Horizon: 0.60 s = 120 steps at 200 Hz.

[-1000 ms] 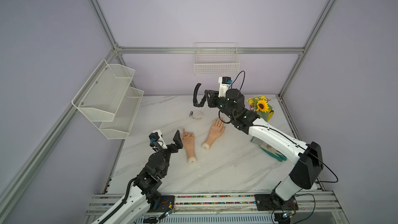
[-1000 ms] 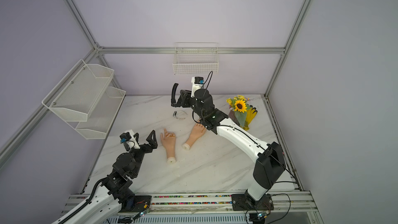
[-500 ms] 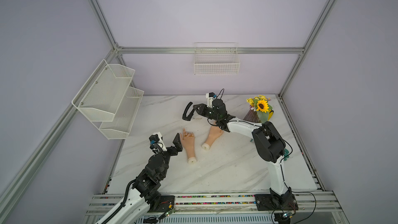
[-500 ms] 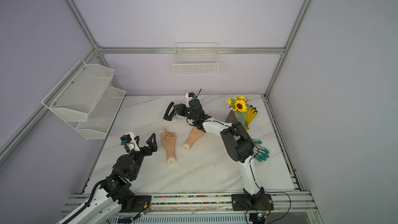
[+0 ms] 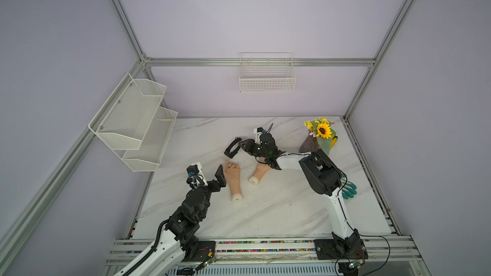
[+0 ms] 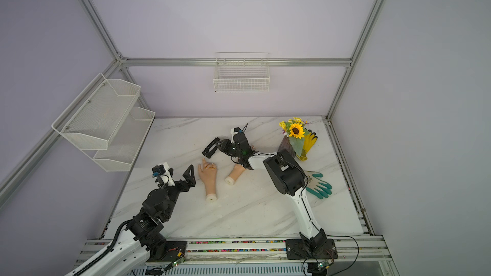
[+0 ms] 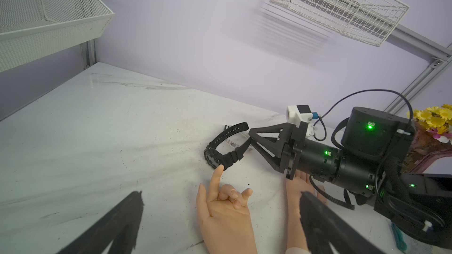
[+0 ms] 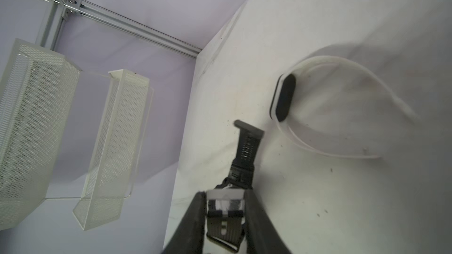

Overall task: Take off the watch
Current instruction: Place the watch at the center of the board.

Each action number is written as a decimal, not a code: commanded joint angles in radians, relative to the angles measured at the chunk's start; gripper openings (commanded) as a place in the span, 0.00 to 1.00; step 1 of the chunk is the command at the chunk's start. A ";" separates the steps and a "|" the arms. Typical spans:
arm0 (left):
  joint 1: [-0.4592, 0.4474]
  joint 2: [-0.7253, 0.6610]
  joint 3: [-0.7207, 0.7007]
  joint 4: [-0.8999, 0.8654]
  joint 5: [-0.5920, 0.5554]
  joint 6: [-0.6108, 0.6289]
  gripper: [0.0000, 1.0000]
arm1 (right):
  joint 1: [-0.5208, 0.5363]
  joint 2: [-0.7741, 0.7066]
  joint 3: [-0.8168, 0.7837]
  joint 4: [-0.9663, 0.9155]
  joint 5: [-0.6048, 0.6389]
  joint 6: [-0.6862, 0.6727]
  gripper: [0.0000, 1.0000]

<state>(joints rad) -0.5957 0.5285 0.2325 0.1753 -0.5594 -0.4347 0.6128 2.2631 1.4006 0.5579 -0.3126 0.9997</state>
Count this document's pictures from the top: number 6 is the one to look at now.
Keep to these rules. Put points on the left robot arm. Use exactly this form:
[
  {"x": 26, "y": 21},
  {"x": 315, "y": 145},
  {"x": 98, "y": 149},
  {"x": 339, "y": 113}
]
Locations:
[{"x": 139, "y": 239}]

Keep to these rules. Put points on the purple ribbed glass vase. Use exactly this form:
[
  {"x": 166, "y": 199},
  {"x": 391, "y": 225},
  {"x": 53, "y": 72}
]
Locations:
[{"x": 286, "y": 147}]

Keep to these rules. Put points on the mannequin hand with painted nails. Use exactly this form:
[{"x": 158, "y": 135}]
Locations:
[{"x": 236, "y": 172}]

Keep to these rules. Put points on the yellow black work glove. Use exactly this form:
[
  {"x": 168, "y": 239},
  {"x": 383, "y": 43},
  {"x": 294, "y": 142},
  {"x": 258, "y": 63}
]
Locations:
[{"x": 309, "y": 142}]

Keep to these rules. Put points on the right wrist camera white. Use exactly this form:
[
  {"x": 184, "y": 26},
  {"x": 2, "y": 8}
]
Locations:
[{"x": 238, "y": 130}]

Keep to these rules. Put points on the mannequin hand with bent fingers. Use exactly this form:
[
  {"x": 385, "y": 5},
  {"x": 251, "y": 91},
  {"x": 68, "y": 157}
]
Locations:
[{"x": 208, "y": 173}]

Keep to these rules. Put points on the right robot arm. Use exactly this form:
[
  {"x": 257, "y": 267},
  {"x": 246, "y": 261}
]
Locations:
[{"x": 286, "y": 175}]

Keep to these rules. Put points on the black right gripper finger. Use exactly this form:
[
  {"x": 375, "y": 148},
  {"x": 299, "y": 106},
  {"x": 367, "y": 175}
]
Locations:
[
  {"x": 225, "y": 146},
  {"x": 211, "y": 148}
]

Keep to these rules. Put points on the white mesh two-tier shelf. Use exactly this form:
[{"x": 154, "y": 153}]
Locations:
[{"x": 106, "y": 123}]

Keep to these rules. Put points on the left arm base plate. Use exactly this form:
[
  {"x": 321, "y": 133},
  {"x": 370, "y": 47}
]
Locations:
[{"x": 168, "y": 251}]

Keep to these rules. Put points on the artificial sunflower bouquet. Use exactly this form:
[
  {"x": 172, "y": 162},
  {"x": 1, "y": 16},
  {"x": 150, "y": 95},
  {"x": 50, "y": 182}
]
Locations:
[{"x": 295, "y": 134}]

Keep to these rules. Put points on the grey green work glove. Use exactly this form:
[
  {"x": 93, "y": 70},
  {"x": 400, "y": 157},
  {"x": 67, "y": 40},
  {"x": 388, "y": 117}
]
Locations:
[{"x": 317, "y": 186}]

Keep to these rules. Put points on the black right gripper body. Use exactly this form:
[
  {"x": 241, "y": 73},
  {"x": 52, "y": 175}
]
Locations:
[{"x": 236, "y": 152}]

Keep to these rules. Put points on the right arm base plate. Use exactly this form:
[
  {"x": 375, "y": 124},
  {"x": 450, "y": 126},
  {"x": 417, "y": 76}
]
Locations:
[{"x": 297, "y": 249}]

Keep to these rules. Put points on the aluminium frame rails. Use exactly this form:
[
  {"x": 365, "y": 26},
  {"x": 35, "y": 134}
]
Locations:
[{"x": 191, "y": 58}]

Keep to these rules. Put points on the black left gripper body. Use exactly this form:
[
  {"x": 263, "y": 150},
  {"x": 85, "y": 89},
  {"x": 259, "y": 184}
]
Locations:
[{"x": 174, "y": 191}]

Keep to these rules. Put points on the white wire wall basket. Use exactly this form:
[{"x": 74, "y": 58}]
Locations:
[{"x": 241, "y": 72}]

